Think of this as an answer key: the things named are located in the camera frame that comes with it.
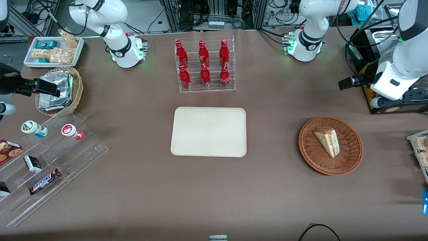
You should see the clear bag of rice crackers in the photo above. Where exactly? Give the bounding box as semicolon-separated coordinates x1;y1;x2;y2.
32;49;51;60
49;48;75;64
59;28;78;48

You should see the clear acrylic stepped display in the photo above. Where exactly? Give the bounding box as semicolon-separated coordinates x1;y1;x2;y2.
0;110;109;228

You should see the round brown wicker basket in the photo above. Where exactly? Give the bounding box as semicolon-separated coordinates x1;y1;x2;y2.
299;116;363;176

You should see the black yellow control box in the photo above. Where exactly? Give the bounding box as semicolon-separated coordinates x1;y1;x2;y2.
345;25;428;115

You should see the red-lid yogurt cup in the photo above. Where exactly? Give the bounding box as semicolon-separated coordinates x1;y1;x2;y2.
61;124;84;141

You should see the Snickers chocolate bar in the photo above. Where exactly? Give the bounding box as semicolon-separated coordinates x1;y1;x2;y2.
29;168;62;195

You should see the foil-wrapped food pack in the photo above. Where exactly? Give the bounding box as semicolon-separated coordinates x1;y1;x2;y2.
39;71;74;111

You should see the teal cloth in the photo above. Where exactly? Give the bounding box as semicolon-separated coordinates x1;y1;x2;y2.
354;4;370;21

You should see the shiny metal tray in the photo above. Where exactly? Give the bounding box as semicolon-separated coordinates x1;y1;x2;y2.
369;29;401;55

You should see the beige plastic tray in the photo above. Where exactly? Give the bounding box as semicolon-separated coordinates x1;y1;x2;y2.
171;107;247;158

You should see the green-lid yogurt cup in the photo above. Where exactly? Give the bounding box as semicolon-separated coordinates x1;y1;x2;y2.
21;120;49;138

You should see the clear acrylic bottle rack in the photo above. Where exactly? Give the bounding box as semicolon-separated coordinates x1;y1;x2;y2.
175;35;236;93

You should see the white rectangular snack tray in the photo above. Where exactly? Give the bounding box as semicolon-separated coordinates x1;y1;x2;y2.
23;36;85;69

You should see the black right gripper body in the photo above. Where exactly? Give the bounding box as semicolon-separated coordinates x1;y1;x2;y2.
0;63;21;95

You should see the black cable loop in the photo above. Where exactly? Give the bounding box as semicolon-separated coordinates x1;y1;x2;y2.
298;224;341;241

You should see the grey right wrist camera housing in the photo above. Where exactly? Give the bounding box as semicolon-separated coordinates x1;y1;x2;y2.
0;102;16;116

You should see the small black white box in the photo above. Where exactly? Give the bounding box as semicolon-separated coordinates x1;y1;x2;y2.
24;155;43;173

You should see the oval tan wicker basket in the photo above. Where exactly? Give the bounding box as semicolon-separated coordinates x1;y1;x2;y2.
35;67;84;117

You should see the red cola bottle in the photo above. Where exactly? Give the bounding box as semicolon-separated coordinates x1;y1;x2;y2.
175;40;189;69
219;39;230;68
220;65;231;89
179;64;192;90
200;63;212;88
198;40;211;68

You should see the large teal snack packet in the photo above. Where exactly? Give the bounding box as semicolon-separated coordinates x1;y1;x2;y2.
36;40;58;50

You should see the triangular sandwich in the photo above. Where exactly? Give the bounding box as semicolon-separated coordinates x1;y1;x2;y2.
314;128;340;158

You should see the red cookie box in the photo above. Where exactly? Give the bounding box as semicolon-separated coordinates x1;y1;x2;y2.
0;139;23;166

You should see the clear tray with snacks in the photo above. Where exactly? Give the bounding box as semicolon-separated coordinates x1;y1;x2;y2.
406;130;428;185

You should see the aluminium frame rack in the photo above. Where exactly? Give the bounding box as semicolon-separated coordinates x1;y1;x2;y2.
160;0;269;31

